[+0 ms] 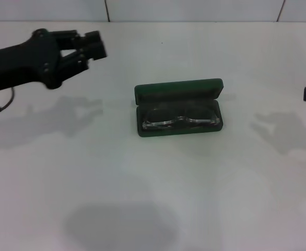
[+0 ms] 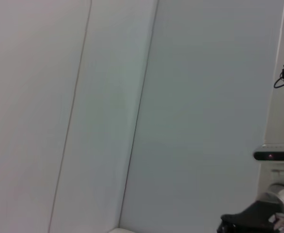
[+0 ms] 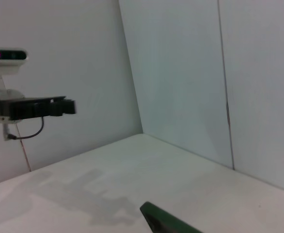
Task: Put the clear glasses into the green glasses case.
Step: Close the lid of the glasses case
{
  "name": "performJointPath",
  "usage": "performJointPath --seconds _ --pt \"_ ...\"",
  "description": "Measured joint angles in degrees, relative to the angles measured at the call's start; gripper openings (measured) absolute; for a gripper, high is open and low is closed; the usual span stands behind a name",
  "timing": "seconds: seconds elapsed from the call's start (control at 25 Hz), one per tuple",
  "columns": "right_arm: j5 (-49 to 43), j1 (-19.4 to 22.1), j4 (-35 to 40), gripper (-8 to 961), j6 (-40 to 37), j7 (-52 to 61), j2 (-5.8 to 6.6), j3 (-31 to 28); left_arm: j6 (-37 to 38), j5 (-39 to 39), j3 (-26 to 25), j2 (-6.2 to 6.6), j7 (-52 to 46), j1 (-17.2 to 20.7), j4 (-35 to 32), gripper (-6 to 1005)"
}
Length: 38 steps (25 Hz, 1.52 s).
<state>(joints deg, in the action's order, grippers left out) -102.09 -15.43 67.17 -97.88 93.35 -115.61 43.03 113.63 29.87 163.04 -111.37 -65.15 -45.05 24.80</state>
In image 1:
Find green glasses case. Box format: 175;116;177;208
134;77;225;138

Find left arm black plug cable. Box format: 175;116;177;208
0;87;15;116

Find clear transparent glasses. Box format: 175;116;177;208
142;102;221;130

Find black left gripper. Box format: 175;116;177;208
0;28;109;95

